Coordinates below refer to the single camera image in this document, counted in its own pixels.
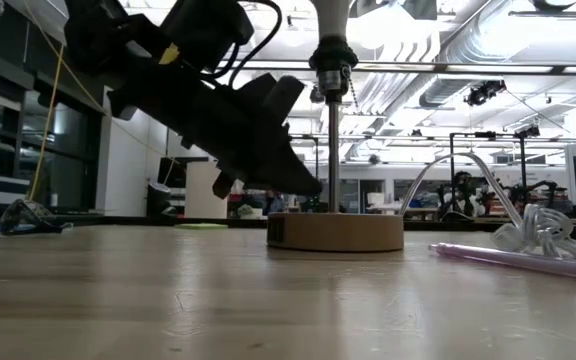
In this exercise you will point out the black ceiling camera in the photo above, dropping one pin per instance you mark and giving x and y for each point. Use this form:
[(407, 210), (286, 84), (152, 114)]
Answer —
[(485, 92)]

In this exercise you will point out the black eyeglasses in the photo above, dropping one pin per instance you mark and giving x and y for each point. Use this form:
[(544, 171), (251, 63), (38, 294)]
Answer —
[(23, 215)]

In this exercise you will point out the clear purple pen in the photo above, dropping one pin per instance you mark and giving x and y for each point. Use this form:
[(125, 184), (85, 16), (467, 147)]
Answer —
[(518, 260)]

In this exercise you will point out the round black ceiling speaker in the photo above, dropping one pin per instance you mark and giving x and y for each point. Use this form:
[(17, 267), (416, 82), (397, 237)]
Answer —
[(317, 95)]

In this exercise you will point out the wooden base metal pole lamp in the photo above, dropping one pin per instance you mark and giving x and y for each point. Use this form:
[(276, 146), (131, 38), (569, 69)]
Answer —
[(335, 232)]

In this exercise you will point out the green sticky note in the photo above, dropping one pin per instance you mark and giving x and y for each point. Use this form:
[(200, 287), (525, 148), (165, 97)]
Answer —
[(200, 226)]

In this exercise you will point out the black bin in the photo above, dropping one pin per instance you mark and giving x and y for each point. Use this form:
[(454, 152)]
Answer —
[(157, 200)]

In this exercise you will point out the white cylinder container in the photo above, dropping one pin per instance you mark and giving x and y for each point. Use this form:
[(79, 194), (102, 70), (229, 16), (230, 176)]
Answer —
[(200, 195)]

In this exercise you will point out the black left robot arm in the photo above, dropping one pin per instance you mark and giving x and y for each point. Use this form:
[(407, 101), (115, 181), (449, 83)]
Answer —
[(93, 30)]

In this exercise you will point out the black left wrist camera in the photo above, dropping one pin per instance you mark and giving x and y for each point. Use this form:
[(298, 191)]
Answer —
[(208, 30)]

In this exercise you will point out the black background robot arm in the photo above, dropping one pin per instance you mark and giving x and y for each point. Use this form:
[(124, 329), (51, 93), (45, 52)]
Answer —
[(538, 192), (463, 187)]

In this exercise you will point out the long ceiling light strip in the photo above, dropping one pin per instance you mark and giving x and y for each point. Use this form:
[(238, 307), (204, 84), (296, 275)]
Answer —
[(493, 68)]

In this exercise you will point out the black monitor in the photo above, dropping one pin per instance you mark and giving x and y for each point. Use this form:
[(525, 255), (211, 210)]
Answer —
[(173, 172)]

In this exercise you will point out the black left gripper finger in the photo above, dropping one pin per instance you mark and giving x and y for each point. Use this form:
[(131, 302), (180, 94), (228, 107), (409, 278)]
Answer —
[(278, 95), (293, 177)]

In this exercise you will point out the person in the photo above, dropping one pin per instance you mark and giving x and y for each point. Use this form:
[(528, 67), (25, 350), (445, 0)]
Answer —
[(274, 202)]

